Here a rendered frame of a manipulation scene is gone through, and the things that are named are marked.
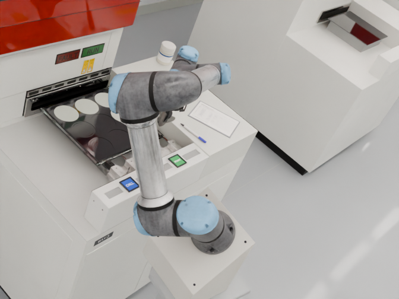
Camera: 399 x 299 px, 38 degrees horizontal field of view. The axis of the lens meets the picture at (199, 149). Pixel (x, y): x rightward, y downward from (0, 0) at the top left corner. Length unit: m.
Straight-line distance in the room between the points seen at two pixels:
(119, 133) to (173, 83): 0.84
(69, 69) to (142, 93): 0.87
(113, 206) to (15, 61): 0.65
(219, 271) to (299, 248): 1.76
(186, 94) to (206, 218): 0.39
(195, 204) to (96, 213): 0.45
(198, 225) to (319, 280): 1.90
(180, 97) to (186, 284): 0.66
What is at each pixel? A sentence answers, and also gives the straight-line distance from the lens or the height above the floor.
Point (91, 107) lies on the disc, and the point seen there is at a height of 0.90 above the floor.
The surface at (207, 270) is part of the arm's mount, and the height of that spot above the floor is 0.97.
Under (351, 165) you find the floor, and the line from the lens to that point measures 4.55.
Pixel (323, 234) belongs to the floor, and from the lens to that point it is 3.82.
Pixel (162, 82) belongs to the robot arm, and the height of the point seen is 1.54.
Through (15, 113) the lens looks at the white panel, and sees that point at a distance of 2.40.
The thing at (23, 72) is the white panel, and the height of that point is 1.07.
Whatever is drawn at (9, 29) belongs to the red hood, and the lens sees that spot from 2.04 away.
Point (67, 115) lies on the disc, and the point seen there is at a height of 0.90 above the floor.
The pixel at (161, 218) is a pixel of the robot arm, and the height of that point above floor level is 1.14.
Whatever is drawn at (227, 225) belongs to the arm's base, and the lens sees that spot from 1.89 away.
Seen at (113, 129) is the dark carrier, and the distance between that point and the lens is 2.40.
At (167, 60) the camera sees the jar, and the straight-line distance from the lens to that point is 2.75.
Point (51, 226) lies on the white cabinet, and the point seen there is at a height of 0.72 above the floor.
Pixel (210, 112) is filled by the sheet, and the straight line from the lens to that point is 2.57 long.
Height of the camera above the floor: 2.41
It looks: 38 degrees down
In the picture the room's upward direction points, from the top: 24 degrees clockwise
